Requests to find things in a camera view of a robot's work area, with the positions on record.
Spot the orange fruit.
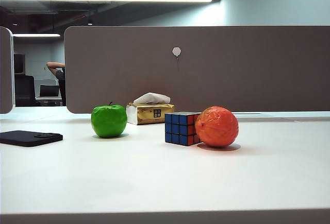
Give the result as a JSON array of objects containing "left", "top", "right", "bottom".
[{"left": 194, "top": 106, "right": 239, "bottom": 148}]

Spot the Rubik's cube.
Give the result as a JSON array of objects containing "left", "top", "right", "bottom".
[{"left": 164, "top": 111, "right": 203, "bottom": 147}]

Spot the white tissue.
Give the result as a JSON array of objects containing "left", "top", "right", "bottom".
[{"left": 133, "top": 92, "right": 171, "bottom": 105}]

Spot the gold tissue box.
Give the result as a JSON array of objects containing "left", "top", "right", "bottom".
[{"left": 126, "top": 102, "right": 175, "bottom": 126}]

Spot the wide brown desk partition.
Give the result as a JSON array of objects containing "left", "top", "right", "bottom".
[{"left": 63, "top": 25, "right": 330, "bottom": 114}]

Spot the green apple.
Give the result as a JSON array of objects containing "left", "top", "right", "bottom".
[{"left": 90, "top": 101, "right": 128, "bottom": 139}]

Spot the background person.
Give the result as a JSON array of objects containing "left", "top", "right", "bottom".
[{"left": 46, "top": 62, "right": 67, "bottom": 106}]

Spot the open laptop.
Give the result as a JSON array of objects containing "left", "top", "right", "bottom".
[{"left": 39, "top": 84, "right": 60, "bottom": 98}]

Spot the white background desk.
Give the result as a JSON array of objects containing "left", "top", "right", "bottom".
[{"left": 36, "top": 96, "right": 63, "bottom": 106}]

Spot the black office chair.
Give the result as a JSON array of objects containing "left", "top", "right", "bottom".
[{"left": 14, "top": 75, "right": 39, "bottom": 107}]

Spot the black phone case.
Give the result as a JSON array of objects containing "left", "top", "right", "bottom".
[{"left": 0, "top": 130, "right": 63, "bottom": 147}]

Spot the short ceiling light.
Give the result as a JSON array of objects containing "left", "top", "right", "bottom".
[{"left": 12, "top": 33, "right": 61, "bottom": 38}]

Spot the narrow brown desk partition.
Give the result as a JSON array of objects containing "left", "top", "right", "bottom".
[{"left": 0, "top": 26, "right": 14, "bottom": 114}]

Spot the table cable slot cover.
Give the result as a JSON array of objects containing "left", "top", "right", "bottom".
[{"left": 233, "top": 115, "right": 301, "bottom": 123}]

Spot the dark wall cabinet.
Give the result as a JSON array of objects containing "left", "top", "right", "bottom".
[{"left": 14, "top": 53, "right": 26, "bottom": 74}]

